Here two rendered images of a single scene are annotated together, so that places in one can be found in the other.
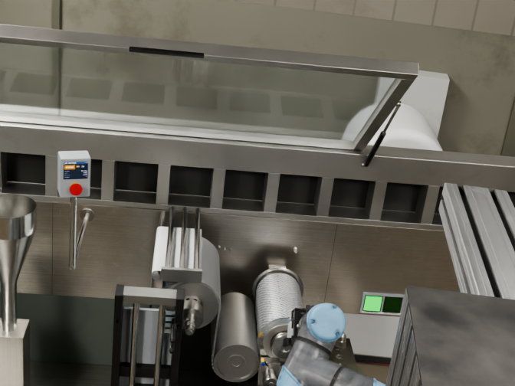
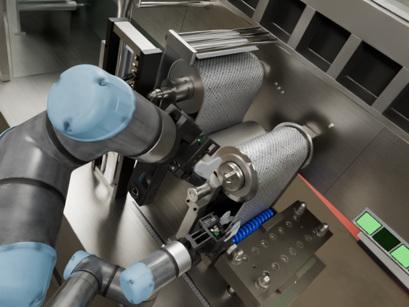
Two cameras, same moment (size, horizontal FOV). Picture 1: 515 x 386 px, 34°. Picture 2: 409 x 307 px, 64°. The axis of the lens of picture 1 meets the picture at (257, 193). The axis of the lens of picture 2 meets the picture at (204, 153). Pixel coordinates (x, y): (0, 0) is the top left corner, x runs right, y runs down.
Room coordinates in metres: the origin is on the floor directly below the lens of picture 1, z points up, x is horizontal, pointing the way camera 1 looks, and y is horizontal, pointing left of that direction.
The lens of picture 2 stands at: (1.29, -0.42, 1.81)
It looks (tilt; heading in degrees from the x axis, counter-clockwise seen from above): 42 degrees down; 38
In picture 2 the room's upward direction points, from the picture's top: 24 degrees clockwise
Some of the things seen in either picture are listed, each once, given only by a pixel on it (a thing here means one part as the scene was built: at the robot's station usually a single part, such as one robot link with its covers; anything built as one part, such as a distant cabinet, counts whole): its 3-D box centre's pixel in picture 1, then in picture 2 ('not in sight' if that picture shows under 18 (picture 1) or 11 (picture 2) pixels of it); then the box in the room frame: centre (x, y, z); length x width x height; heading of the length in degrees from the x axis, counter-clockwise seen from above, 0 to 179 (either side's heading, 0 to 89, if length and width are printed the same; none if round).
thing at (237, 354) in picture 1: (234, 335); (226, 149); (1.93, 0.01, 1.17); 0.26 x 0.12 x 0.12; 6
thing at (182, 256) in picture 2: not in sight; (175, 256); (1.63, -0.19, 1.11); 0.08 x 0.05 x 0.08; 96
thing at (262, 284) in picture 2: not in sight; (265, 281); (1.85, -0.34, 1.05); 0.04 x 0.04 x 0.04
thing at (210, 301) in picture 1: (191, 280); (218, 80); (1.93, 0.15, 1.33); 0.25 x 0.14 x 0.14; 6
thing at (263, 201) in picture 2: not in sight; (259, 203); (1.95, -0.16, 1.12); 0.23 x 0.01 x 0.18; 6
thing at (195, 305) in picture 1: (190, 312); (176, 89); (1.77, 0.13, 1.33); 0.06 x 0.06 x 0.06; 6
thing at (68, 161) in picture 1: (74, 175); not in sight; (1.79, 0.43, 1.66); 0.07 x 0.07 x 0.10; 22
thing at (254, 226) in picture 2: not in sight; (252, 226); (1.95, -0.19, 1.03); 0.21 x 0.04 x 0.03; 6
